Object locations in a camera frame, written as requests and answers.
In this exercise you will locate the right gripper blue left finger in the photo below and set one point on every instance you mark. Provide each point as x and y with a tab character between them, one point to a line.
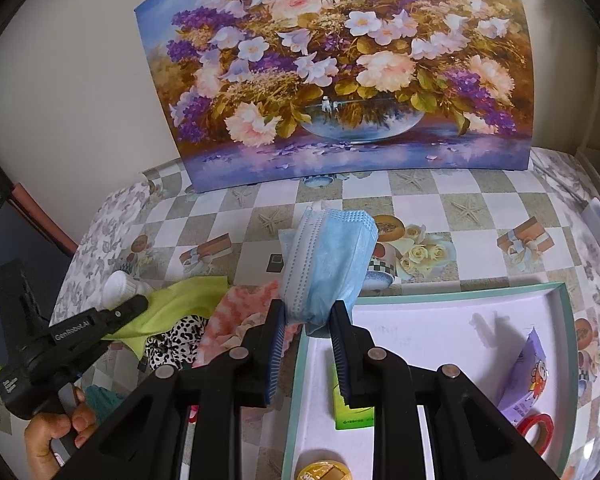
273	345

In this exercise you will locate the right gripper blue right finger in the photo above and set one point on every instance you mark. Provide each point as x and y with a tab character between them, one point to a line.
343	346

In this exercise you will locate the pink white fuzzy towel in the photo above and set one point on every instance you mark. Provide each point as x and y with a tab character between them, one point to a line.
241	308

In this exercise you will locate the light blue face mask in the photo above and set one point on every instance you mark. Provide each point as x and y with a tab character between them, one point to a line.
325	259

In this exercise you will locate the lime green cloth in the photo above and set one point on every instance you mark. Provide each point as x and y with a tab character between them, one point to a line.
166	307

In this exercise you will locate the green tissue pack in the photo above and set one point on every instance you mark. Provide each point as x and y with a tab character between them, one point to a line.
346	418

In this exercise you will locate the leopard print scrunchie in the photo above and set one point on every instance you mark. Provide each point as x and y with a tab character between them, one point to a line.
178	346

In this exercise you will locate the purple snack packet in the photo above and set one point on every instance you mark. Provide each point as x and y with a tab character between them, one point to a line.
525	381

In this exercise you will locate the person's left hand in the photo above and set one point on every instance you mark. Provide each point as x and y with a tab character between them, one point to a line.
43	428

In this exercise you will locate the teal plastic toy container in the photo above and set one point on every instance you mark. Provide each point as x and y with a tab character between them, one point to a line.
102	402

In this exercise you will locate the white pill bottle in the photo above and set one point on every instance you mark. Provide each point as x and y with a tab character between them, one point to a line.
120	287

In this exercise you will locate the teal shallow tray box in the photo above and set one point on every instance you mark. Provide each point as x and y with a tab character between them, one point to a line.
430	384

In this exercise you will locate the patterned tablecloth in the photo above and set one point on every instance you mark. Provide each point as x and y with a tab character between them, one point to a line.
441	266

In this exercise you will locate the flower painting canvas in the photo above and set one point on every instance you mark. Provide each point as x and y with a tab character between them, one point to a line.
264	90

